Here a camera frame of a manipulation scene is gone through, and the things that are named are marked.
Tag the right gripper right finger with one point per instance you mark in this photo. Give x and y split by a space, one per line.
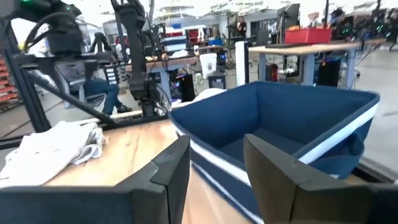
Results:
280 193

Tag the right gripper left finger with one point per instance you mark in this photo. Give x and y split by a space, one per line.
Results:
155 202

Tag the navy fabric basket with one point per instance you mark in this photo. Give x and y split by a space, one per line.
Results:
280 109

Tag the white grey-plaid towel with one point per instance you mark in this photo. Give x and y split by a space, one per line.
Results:
46 152

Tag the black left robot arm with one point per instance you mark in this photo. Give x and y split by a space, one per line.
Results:
135 46

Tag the black tripod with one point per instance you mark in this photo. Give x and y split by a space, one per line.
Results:
100 42

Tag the person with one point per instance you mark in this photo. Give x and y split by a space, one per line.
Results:
242 26
102 93

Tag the black computer tower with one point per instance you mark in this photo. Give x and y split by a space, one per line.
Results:
328 73
186 88

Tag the black box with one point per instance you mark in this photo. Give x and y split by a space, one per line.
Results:
217 80

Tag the white column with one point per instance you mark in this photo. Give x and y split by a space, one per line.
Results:
240 62

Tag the white bucket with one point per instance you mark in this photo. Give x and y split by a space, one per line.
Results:
208 65

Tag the wooden table grey legs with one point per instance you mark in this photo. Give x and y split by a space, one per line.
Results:
311 49

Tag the red storage tub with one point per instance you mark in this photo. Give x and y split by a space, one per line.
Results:
308 35

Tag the black aluminium frame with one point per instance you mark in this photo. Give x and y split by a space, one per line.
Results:
26 93

